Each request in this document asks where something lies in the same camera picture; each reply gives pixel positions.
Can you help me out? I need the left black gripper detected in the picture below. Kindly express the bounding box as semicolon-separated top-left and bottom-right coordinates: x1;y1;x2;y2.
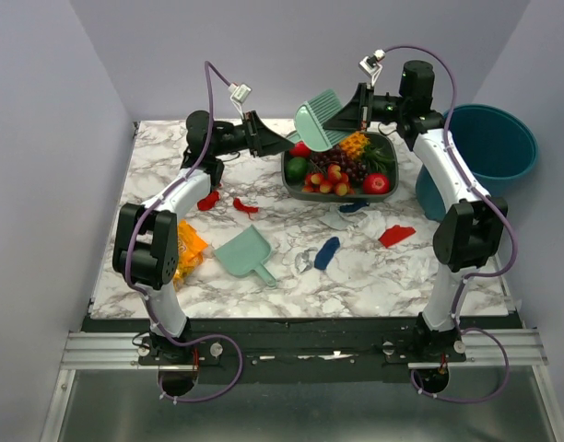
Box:
210;110;295;157

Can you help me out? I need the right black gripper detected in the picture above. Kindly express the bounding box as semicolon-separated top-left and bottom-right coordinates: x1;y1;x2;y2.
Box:
323;83;407;133

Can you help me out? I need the mint green hand brush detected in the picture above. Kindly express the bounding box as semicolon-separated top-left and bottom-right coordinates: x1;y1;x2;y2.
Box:
287;89;351;153

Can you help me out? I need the red paper scrap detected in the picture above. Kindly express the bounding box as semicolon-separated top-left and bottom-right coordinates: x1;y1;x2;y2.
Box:
233;198;259;218
379;225;416;248
196;191;220;212

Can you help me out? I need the mint green dustpan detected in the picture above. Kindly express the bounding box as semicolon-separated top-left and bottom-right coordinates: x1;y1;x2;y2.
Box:
214;226;277;287

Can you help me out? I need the blue paper scrap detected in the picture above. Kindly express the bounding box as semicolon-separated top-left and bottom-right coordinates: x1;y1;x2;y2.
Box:
338;201;369;214
313;237;340;271

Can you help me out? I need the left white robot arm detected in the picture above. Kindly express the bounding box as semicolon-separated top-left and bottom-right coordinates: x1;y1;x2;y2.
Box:
112;110;293;364

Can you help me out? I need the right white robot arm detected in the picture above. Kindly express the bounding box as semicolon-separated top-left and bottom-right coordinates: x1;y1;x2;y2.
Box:
312;60;510;361

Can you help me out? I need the orange pineapple toy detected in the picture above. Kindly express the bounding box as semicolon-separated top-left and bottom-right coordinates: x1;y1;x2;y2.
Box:
338;132;370;161

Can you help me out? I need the red apple back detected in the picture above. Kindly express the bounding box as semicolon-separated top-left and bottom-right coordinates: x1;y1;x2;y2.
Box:
288;141;311;159

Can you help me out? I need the red apple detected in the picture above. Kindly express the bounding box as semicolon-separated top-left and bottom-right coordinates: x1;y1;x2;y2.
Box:
288;141;311;159
362;173;391;195

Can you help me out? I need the green lime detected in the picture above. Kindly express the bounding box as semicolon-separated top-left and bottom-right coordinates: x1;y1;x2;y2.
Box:
285;157;309;183

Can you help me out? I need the purple grape bunch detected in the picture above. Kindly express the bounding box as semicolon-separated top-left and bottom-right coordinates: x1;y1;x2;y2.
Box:
309;147;368;186

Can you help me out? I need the grey fruit tray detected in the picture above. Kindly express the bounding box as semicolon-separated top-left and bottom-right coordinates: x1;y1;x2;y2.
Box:
281;133;399;204

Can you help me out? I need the red apple front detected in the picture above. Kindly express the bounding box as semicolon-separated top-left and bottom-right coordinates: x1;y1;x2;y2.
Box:
362;173;391;195

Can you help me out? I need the blue paper scrap by tray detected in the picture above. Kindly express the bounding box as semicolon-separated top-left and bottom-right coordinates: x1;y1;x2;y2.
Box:
338;201;369;214

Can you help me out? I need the orange snack bag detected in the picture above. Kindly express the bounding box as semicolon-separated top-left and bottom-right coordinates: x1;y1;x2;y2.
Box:
173;220;208;291

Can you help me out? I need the teal plastic waste bin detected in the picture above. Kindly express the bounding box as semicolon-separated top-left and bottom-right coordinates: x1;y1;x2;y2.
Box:
415;103;540;223

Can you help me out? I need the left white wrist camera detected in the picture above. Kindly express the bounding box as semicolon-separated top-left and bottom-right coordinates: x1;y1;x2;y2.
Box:
228;83;252;105

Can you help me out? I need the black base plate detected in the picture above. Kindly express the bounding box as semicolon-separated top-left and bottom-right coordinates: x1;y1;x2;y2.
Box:
64;314;528;386

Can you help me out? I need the aluminium rail frame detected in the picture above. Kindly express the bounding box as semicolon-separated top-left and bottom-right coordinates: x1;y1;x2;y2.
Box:
57;318;564;441

